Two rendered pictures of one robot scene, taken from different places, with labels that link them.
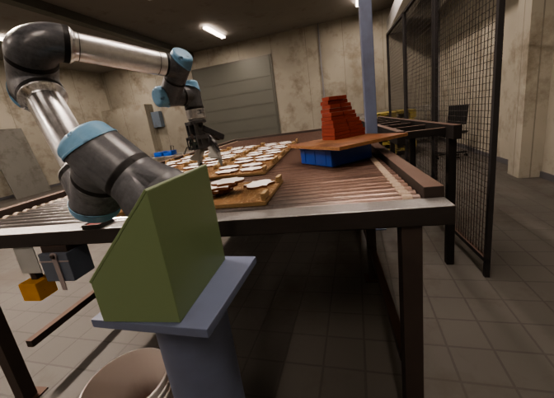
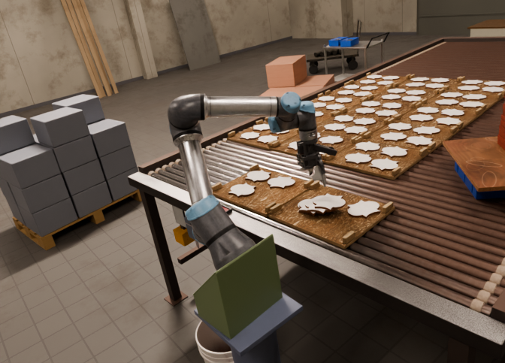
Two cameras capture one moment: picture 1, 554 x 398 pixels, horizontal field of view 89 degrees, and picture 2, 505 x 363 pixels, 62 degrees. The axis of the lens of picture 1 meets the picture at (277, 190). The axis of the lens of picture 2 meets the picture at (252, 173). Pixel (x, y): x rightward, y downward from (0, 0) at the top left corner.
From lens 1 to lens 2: 87 cm
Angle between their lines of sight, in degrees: 37
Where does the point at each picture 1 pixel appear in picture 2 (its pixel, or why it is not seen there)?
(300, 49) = not seen: outside the picture
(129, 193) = (215, 256)
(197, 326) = (237, 347)
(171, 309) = (226, 331)
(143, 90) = not seen: outside the picture
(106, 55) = (228, 113)
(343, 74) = not seen: outside the picture
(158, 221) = (222, 287)
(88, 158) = (198, 227)
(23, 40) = (177, 114)
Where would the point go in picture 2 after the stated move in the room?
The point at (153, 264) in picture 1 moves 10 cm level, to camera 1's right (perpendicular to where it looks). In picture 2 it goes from (219, 306) to (245, 316)
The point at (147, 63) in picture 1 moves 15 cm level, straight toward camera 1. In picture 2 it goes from (258, 113) to (248, 128)
